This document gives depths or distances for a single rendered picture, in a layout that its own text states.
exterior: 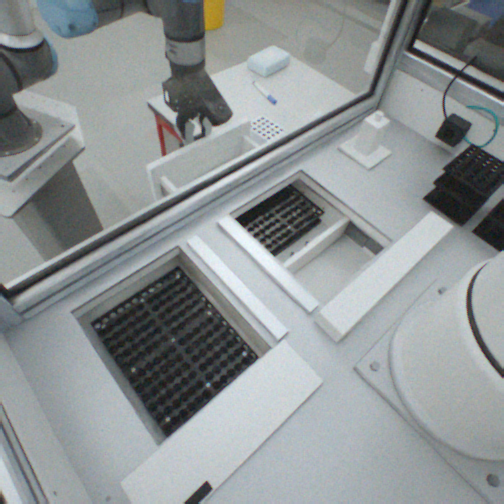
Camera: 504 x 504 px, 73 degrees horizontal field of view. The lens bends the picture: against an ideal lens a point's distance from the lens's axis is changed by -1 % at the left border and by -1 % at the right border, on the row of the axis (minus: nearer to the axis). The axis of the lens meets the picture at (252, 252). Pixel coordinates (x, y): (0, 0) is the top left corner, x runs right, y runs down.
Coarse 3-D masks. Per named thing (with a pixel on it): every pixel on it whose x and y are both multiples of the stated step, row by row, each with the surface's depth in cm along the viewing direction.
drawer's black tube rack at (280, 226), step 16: (288, 192) 76; (256, 208) 74; (272, 208) 77; (288, 208) 74; (304, 208) 74; (320, 208) 74; (240, 224) 70; (256, 224) 71; (272, 224) 75; (288, 224) 71; (304, 224) 72; (272, 240) 69; (288, 240) 73
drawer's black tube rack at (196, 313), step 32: (160, 288) 61; (192, 288) 62; (128, 320) 58; (160, 320) 58; (192, 320) 58; (224, 320) 59; (128, 352) 57; (160, 352) 55; (192, 352) 55; (224, 352) 59; (160, 384) 55; (192, 384) 53; (224, 384) 53; (160, 416) 52; (192, 416) 53
